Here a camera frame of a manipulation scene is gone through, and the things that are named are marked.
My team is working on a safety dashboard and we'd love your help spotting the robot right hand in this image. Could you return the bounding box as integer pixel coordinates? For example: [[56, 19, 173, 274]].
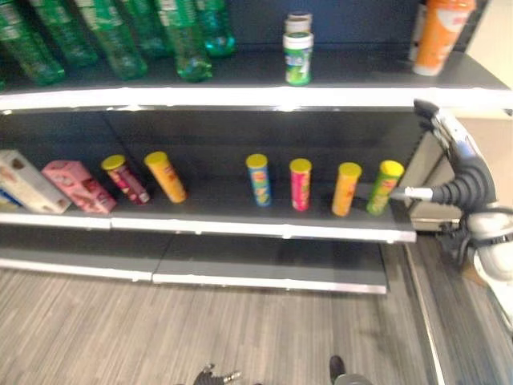
[[390, 99, 497, 211]]

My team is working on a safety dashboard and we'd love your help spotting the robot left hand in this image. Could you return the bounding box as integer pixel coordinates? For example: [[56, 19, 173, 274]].
[[194, 362, 244, 385]]

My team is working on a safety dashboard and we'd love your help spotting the green chip can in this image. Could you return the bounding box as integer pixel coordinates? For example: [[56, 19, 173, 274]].
[[365, 160, 406, 216]]

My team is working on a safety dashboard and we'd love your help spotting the dark shelf board white edge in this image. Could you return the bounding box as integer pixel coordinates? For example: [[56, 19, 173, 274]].
[[0, 182, 418, 244], [0, 47, 513, 116], [0, 224, 389, 296]]

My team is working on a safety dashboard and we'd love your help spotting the robot dark foot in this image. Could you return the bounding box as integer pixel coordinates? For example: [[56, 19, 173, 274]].
[[328, 355, 348, 384]]

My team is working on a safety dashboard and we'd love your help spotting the orange chip can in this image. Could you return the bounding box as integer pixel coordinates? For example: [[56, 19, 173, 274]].
[[143, 151, 188, 205], [330, 161, 363, 218]]

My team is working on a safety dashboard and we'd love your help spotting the robot silver leg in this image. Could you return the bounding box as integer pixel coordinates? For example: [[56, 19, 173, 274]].
[[333, 372, 374, 385]]

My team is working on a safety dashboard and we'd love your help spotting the orange plastic bottle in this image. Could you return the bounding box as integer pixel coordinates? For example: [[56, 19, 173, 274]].
[[411, 0, 477, 78]]

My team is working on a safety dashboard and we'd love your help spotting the magenta chip can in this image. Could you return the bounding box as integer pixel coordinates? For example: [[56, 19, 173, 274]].
[[289, 158, 313, 213]]

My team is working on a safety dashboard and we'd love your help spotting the blue chip can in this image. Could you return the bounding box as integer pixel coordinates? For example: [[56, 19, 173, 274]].
[[244, 153, 273, 209]]

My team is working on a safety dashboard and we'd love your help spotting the green white canister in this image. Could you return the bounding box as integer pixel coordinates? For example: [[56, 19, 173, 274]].
[[282, 30, 315, 87]]

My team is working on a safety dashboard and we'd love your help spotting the dark red chip can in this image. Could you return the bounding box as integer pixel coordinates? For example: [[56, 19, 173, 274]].
[[100, 154, 151, 207]]

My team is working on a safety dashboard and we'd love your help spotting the pink snack box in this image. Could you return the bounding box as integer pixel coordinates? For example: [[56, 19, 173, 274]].
[[40, 160, 119, 215]]

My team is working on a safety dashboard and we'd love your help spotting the white snack box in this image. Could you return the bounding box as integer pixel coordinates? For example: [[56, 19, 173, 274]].
[[0, 148, 72, 215]]

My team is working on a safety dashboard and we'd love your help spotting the green plastic bottle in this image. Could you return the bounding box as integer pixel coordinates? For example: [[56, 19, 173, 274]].
[[28, 0, 100, 68], [154, 0, 214, 84], [116, 0, 174, 60], [195, 0, 237, 58], [72, 0, 149, 81], [0, 0, 67, 87]]

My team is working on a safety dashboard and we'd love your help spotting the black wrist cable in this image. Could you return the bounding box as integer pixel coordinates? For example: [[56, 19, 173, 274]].
[[439, 218, 476, 278]]

